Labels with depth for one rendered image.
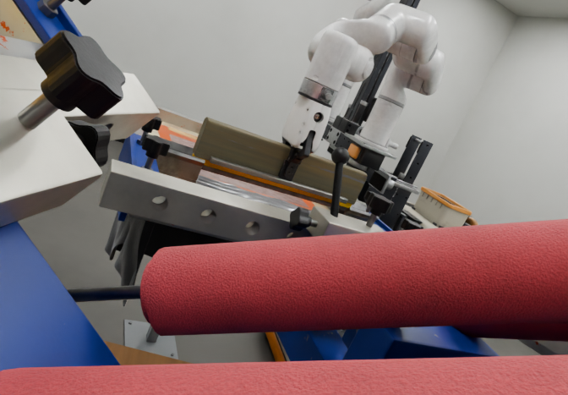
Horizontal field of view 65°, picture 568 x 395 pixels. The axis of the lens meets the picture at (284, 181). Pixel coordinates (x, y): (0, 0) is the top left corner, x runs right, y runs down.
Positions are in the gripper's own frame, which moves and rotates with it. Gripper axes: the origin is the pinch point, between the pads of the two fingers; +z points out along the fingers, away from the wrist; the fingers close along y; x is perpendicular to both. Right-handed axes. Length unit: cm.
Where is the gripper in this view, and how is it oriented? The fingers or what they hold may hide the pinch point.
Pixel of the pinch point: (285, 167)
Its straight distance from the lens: 92.5
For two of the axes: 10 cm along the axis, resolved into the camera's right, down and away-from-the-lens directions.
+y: -3.2, -3.6, 8.7
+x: -8.6, -2.7, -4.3
